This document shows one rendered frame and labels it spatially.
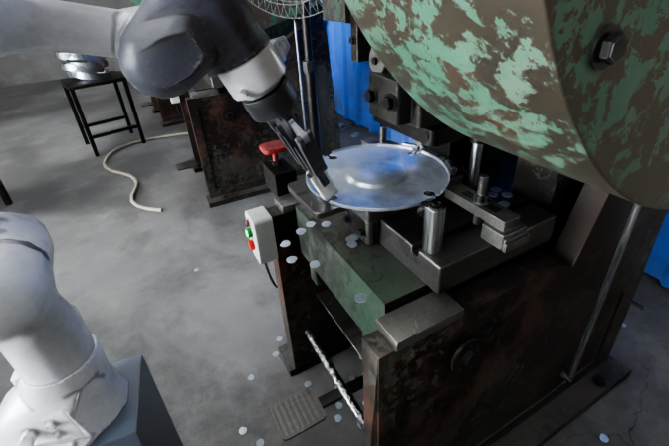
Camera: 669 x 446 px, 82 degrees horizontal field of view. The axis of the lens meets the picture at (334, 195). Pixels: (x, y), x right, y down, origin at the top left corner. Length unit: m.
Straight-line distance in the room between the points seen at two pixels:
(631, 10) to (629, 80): 0.04
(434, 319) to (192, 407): 0.94
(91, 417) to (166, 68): 0.62
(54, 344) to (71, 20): 0.48
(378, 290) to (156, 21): 0.53
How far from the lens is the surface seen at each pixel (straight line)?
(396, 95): 0.71
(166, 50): 0.52
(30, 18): 0.63
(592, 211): 0.93
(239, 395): 1.41
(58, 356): 0.79
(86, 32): 0.64
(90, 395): 0.87
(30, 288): 0.66
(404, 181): 0.77
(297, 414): 1.15
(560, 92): 0.24
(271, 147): 1.02
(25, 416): 0.90
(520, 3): 0.22
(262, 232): 0.98
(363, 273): 0.75
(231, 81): 0.55
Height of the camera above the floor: 1.14
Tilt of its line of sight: 30 degrees down
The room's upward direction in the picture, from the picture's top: 3 degrees counter-clockwise
